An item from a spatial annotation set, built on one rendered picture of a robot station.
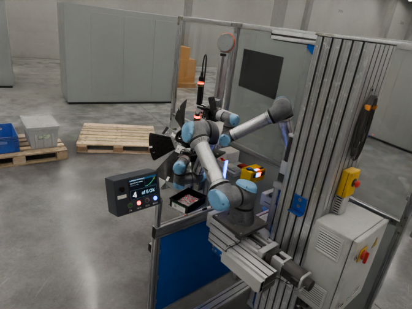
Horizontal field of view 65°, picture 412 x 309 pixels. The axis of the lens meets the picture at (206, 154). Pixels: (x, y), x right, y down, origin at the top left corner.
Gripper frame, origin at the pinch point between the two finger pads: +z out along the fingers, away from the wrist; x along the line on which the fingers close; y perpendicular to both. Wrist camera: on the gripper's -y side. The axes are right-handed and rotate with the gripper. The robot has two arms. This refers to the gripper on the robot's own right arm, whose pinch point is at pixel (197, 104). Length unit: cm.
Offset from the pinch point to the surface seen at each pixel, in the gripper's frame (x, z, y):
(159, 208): -59, -30, 48
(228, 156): 54, -1, 54
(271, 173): 65, -39, 58
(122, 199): -86, -29, 32
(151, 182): -69, -31, 27
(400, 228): 46, -141, 50
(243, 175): 15, -40, 45
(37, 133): 12, 277, 113
